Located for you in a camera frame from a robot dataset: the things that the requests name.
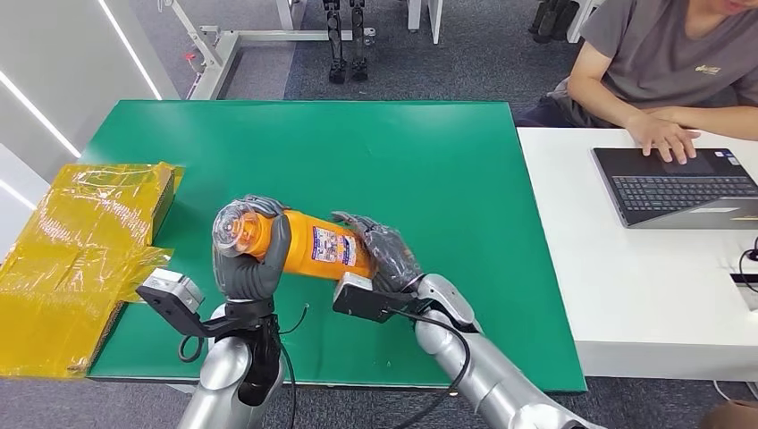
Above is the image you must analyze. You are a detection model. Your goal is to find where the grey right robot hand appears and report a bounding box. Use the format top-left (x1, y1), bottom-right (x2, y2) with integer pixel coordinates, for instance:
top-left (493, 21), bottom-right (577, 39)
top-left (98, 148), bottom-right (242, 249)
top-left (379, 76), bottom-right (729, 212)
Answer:
top-left (331, 211), bottom-right (425, 294)

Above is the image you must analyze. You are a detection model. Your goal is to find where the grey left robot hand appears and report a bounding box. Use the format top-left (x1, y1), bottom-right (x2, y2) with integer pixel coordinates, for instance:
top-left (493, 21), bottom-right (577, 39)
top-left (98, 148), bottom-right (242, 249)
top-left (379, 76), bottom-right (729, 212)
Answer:
top-left (213, 194), bottom-right (293, 303)

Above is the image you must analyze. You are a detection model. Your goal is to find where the orange juice bottle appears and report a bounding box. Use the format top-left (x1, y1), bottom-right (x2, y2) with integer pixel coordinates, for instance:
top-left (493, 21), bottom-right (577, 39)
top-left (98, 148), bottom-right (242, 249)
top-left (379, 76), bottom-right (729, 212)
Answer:
top-left (212, 199), bottom-right (380, 282)

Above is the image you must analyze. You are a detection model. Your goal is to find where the green table mat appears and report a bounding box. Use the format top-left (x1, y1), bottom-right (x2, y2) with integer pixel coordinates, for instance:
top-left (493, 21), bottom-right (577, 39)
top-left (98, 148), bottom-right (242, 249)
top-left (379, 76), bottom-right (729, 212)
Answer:
top-left (78, 99), bottom-right (587, 394)

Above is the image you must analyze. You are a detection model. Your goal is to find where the yellow taped cardboard box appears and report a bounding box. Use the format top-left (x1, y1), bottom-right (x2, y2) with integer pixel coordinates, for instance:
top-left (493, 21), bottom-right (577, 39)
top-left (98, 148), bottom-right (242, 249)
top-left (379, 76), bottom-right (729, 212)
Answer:
top-left (0, 161), bottom-right (186, 380)

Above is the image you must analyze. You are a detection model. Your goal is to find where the black robot leg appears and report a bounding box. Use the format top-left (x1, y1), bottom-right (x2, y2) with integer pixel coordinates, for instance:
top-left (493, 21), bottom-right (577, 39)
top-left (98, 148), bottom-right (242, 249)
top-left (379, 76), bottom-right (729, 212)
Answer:
top-left (348, 0), bottom-right (369, 83)
top-left (322, 0), bottom-right (349, 85)

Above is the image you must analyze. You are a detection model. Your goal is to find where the white desk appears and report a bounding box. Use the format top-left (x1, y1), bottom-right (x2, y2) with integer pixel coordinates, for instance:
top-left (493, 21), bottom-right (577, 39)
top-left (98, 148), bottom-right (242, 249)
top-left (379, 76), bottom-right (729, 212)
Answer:
top-left (516, 127), bottom-right (758, 383)

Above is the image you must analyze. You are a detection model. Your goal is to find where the dark grey laptop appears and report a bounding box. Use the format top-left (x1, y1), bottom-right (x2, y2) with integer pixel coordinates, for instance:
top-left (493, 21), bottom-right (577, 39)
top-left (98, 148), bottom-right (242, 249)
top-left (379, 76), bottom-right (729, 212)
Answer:
top-left (591, 147), bottom-right (758, 231)

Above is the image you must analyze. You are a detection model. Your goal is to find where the person's right hand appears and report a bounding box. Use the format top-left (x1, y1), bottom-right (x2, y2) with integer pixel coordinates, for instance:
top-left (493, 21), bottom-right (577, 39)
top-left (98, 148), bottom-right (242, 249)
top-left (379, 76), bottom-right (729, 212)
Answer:
top-left (626, 115), bottom-right (702, 165)

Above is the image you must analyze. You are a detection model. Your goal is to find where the white slanted furniture leg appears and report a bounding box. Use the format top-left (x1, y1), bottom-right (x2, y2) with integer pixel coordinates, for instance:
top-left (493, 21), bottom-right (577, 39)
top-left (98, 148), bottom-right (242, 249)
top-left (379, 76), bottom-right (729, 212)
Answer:
top-left (566, 0), bottom-right (605, 45)

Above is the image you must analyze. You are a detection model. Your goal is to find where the person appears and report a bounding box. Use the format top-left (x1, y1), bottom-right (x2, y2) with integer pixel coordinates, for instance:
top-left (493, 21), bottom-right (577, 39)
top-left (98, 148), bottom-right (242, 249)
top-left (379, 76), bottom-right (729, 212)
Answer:
top-left (513, 0), bottom-right (758, 165)

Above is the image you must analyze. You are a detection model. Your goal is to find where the white desk socket box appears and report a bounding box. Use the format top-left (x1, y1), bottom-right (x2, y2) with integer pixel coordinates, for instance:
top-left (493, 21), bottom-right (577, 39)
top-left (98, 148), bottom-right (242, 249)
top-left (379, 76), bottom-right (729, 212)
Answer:
top-left (728, 272), bottom-right (758, 311)

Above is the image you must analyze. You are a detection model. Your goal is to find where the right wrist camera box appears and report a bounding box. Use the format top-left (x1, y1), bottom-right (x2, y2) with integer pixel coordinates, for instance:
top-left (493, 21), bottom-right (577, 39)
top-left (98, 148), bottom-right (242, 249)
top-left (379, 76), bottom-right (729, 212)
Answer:
top-left (332, 272), bottom-right (429, 325)

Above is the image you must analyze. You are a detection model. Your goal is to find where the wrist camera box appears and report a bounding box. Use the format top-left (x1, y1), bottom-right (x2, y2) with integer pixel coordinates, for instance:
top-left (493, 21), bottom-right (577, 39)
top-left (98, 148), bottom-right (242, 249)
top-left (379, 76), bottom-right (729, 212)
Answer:
top-left (332, 272), bottom-right (429, 325)
top-left (136, 267), bottom-right (274, 339)

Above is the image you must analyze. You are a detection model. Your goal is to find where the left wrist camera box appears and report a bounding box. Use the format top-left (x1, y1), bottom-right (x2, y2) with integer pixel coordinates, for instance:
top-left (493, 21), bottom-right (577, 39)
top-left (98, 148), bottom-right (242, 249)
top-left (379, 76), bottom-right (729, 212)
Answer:
top-left (136, 267), bottom-right (274, 339)

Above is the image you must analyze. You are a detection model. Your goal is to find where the black left camera cable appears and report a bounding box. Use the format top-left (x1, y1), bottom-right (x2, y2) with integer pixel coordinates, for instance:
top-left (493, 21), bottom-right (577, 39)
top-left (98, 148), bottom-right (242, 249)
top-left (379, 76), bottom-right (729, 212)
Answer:
top-left (177, 334), bottom-right (206, 364)

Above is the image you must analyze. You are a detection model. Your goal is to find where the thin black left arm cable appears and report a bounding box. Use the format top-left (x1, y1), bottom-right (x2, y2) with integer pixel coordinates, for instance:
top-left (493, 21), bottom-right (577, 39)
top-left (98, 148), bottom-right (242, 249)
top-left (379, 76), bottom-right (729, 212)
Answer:
top-left (276, 303), bottom-right (311, 429)

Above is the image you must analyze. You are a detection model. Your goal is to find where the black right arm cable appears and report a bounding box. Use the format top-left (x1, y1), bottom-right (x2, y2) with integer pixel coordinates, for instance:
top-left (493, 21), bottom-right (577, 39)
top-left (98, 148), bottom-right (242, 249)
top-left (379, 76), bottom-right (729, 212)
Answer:
top-left (387, 307), bottom-right (473, 429)

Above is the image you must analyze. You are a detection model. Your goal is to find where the white metal stand frame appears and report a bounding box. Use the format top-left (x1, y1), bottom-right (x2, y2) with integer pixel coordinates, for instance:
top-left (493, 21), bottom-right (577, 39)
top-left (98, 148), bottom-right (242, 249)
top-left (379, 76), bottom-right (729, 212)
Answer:
top-left (156, 0), bottom-right (377, 102)

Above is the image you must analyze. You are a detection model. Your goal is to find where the black cable on desk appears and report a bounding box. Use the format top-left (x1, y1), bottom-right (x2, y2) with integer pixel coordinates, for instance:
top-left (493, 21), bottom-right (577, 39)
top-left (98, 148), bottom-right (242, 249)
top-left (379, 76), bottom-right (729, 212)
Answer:
top-left (737, 234), bottom-right (758, 296)

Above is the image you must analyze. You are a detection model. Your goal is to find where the white floor cable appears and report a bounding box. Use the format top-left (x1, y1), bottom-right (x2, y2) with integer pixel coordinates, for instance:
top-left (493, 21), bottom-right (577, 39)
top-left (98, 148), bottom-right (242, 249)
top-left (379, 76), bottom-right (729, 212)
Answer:
top-left (712, 380), bottom-right (758, 405)

